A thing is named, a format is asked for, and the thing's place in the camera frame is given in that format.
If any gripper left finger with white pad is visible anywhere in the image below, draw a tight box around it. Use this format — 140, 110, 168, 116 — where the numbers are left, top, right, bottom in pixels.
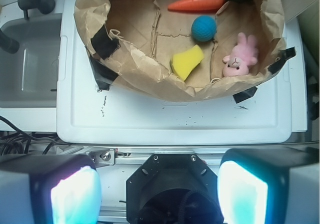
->
0, 154, 102, 223

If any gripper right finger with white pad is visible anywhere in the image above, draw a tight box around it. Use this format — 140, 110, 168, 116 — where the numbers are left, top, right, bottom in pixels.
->
217, 148, 320, 223

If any white plastic tray lid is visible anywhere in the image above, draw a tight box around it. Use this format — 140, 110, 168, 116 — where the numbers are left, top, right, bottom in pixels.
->
56, 0, 307, 146

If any pink plush bunny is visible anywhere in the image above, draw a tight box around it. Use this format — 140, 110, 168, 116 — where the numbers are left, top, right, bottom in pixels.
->
222, 33, 259, 77

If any brown paper bag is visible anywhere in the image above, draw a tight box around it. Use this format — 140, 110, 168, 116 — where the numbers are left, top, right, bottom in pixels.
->
74, 0, 286, 102

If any blue ball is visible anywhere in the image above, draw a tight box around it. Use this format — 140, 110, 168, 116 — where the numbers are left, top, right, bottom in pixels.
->
191, 16, 217, 42

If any orange toy carrot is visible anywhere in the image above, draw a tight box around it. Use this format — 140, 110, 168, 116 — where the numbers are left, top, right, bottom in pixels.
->
168, 0, 226, 12

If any aluminium frame rail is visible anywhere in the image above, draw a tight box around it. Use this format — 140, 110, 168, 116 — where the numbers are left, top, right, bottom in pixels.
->
55, 145, 228, 167

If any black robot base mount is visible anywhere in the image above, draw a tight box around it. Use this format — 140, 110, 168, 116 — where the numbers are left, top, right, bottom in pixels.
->
126, 154, 225, 223

